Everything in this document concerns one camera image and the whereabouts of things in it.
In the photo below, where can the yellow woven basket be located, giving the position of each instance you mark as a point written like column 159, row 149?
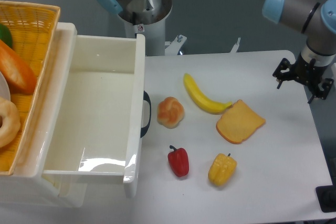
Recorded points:
column 32, row 26

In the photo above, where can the white open drawer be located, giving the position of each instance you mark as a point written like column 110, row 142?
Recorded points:
column 98, row 132

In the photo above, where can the round knotted bread roll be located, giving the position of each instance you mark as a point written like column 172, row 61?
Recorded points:
column 170, row 112

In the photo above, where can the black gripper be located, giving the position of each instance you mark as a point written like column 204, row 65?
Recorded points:
column 306, row 73

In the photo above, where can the dark drawer handle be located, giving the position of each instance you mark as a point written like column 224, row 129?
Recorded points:
column 147, row 114

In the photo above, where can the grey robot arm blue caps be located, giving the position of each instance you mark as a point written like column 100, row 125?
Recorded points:
column 316, row 21

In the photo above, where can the orange baguette loaf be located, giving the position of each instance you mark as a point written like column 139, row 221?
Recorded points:
column 17, row 73

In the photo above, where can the black device at table corner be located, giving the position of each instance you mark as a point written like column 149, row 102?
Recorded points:
column 326, row 198

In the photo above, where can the green pepper in basket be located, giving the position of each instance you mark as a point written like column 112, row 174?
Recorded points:
column 6, row 36

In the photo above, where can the white drawer cabinet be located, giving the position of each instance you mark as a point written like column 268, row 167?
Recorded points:
column 27, row 185

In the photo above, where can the yellow banana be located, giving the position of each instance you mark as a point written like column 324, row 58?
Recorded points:
column 200, row 99

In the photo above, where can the toast bread slice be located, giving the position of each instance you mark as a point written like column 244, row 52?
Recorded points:
column 239, row 123

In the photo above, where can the white table clamp bracket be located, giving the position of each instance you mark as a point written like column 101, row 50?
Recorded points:
column 175, row 47

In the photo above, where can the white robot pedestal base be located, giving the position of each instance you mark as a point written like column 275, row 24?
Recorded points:
column 146, row 17

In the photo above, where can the yellow bell pepper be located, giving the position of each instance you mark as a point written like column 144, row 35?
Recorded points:
column 222, row 169

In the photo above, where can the red bell pepper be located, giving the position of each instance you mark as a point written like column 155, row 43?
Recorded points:
column 178, row 161

